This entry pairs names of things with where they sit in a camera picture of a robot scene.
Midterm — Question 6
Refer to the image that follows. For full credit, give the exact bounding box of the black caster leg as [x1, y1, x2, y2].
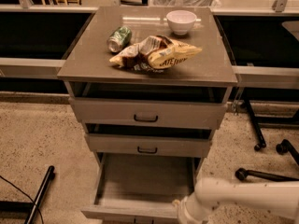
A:
[235, 168, 298, 182]
[276, 139, 299, 165]

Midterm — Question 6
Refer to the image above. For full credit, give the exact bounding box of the black cable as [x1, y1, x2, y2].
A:
[0, 175, 45, 224]

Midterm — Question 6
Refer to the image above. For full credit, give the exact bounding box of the white bowl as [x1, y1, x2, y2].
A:
[166, 10, 197, 35]

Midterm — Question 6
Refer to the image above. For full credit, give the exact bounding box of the grey bottom drawer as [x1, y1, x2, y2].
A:
[81, 154, 202, 224]

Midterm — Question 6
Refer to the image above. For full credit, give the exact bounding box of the black caster leg upper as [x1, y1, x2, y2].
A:
[276, 139, 299, 165]

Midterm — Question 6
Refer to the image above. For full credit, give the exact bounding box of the grey top drawer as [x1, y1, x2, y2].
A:
[66, 82, 227, 130]

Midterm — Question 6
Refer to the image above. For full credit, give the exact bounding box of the grey drawer cabinet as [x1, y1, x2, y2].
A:
[57, 6, 238, 173]

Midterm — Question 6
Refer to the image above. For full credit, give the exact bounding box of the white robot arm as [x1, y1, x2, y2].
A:
[173, 177, 299, 224]

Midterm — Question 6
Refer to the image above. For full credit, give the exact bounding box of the grey metal railing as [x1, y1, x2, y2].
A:
[0, 0, 299, 89]

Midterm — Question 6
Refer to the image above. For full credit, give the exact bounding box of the black caster leg lower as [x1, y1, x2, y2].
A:
[235, 168, 298, 182]

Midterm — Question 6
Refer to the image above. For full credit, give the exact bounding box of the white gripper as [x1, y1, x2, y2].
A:
[172, 193, 219, 224]

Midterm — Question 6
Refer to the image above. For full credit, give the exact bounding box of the black left floor leg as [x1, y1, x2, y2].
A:
[0, 165, 55, 224]

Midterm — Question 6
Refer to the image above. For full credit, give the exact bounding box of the grey drawer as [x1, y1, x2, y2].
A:
[66, 82, 227, 130]
[85, 124, 213, 158]
[81, 154, 202, 224]

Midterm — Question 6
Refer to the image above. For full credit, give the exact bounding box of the grey middle drawer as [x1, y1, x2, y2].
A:
[85, 124, 213, 158]

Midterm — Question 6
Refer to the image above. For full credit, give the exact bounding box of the black upright stand leg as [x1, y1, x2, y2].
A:
[244, 99, 266, 151]

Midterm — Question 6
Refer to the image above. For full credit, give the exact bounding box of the green soda can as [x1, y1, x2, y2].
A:
[107, 26, 132, 53]

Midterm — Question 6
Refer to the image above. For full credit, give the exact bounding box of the yellow chip bag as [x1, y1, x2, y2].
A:
[109, 35, 202, 73]

